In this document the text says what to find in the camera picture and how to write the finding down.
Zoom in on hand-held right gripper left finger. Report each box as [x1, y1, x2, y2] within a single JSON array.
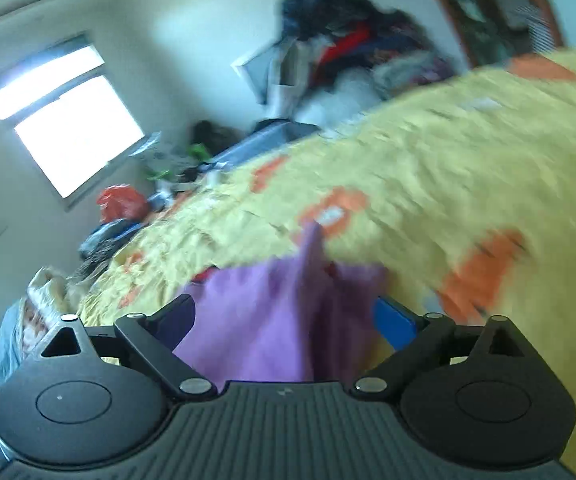
[[40, 294, 218, 403]]

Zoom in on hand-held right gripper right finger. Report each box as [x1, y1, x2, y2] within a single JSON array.
[[350, 296, 529, 403]]

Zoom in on purple sweater with red trim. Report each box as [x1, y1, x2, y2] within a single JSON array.
[[172, 220, 393, 394]]

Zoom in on pile of mixed clothes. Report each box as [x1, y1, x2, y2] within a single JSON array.
[[268, 0, 464, 126]]

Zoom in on dark striped cloth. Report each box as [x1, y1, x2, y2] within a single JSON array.
[[70, 219, 143, 281]]

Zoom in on white plastic bag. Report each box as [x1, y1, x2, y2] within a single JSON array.
[[22, 265, 88, 341]]

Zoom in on orange plastic bag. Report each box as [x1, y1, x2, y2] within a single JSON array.
[[96, 184, 149, 225]]

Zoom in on yellow floral bedspread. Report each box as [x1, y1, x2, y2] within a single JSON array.
[[75, 47, 576, 480]]

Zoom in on floral pillow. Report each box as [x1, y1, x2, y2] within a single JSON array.
[[128, 132, 189, 181]]

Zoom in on green and black bag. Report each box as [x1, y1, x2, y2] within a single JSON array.
[[188, 119, 241, 171]]

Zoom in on blue grey blanket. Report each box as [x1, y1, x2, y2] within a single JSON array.
[[208, 119, 323, 171]]

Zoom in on window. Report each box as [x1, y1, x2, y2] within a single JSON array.
[[0, 34, 149, 211]]

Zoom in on white framed board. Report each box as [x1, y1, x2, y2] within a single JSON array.
[[232, 42, 289, 106]]

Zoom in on wooden framed mirror door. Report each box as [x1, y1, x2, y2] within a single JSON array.
[[418, 0, 569, 68]]

